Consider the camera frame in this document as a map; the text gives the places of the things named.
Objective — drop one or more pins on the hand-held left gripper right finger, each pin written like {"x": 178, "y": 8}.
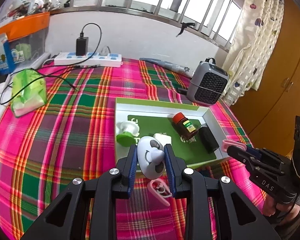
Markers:
{"x": 170, "y": 170}

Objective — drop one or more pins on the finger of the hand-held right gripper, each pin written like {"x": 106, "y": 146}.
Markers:
{"x": 240, "y": 155}
{"x": 254, "y": 153}

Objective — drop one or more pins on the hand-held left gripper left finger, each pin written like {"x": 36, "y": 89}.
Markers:
{"x": 132, "y": 170}

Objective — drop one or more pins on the white panda-face gadget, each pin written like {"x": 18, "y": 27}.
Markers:
{"x": 150, "y": 160}

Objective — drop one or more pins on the white charger cube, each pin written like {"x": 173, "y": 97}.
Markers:
{"x": 162, "y": 137}

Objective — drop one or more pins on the black cylinder container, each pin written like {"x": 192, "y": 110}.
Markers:
{"x": 208, "y": 140}

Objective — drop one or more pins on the brown bottle with red cap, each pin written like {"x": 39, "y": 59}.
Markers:
{"x": 187, "y": 130}

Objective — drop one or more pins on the green and white cardboard box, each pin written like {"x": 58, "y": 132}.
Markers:
{"x": 152, "y": 127}

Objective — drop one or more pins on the person's right hand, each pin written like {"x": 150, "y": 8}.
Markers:
{"x": 270, "y": 207}

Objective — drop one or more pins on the wooden wardrobe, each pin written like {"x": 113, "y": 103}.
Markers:
{"x": 277, "y": 92}

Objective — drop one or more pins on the grey fan heater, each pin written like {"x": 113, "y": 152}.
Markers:
{"x": 207, "y": 85}

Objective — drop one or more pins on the pink green plaid tablecloth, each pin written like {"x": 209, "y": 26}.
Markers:
{"x": 65, "y": 130}

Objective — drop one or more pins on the black power plug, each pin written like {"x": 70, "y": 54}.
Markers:
{"x": 182, "y": 91}

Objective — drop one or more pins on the cream heart-print curtain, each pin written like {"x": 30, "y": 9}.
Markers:
{"x": 255, "y": 42}

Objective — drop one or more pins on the white power strip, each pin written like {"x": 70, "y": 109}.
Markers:
{"x": 95, "y": 60}

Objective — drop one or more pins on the green tissue pack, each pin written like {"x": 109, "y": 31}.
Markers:
{"x": 27, "y": 92}

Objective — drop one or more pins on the black charger adapter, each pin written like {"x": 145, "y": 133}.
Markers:
{"x": 82, "y": 46}

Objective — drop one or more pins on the white plastic device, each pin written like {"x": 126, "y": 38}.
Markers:
{"x": 41, "y": 60}

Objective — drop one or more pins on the blue and white box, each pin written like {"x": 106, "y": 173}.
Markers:
{"x": 2, "y": 55}

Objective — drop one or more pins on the clear bin with orange lid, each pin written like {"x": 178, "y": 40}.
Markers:
{"x": 22, "y": 22}

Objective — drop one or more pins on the pile of windowsill clutter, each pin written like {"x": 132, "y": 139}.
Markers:
{"x": 27, "y": 5}

